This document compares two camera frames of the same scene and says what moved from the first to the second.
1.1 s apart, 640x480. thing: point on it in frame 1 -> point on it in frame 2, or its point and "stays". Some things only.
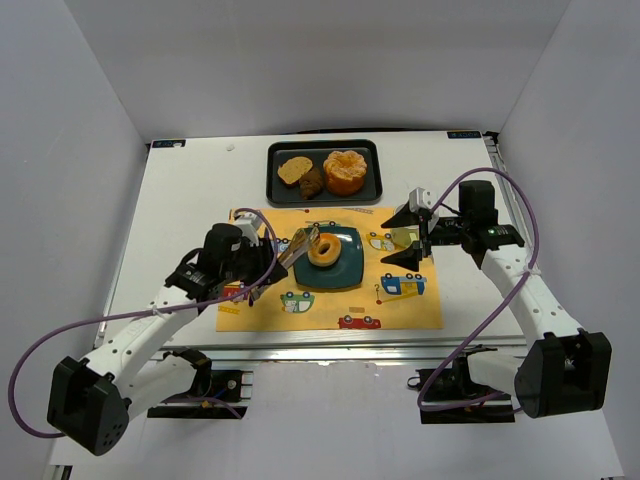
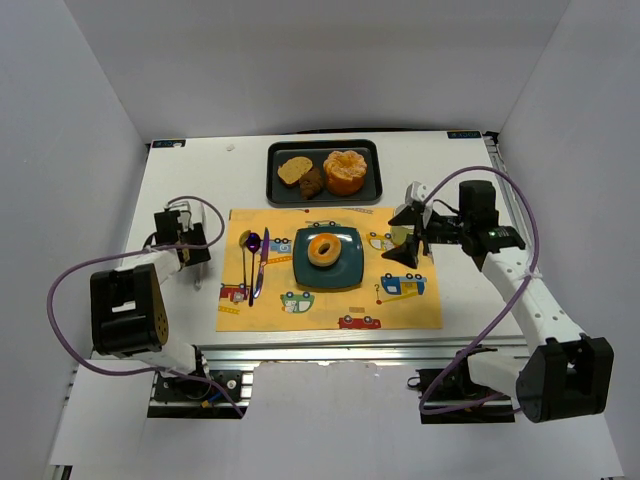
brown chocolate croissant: (310, 184) stays
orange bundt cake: (345, 172) stays
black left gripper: (267, 257) -> (195, 242)
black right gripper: (426, 239) stays
